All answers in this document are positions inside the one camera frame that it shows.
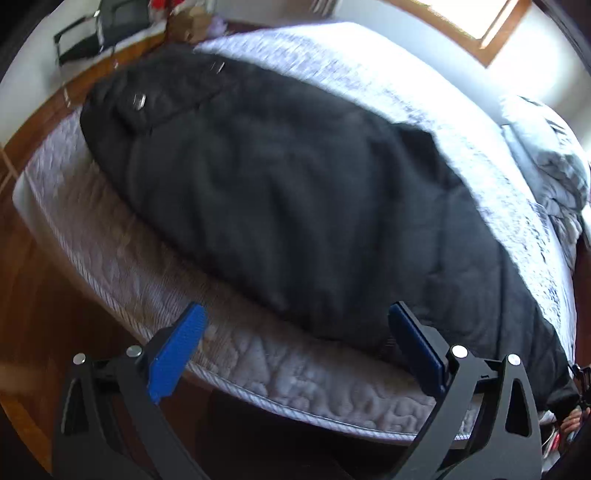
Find black chair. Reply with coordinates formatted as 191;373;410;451
53;0;158;63

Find black pants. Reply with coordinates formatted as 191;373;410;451
79;46;580;414

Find cardboard box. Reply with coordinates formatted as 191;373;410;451
168;9;213;43

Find wooden-framed window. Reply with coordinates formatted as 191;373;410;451
388;0;532;65

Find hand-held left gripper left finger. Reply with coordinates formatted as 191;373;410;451
53;302;208;480

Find quilted leaf-pattern mattress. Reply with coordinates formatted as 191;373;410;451
13;21;578;450

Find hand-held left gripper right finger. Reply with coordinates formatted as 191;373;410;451
383;301;543;480

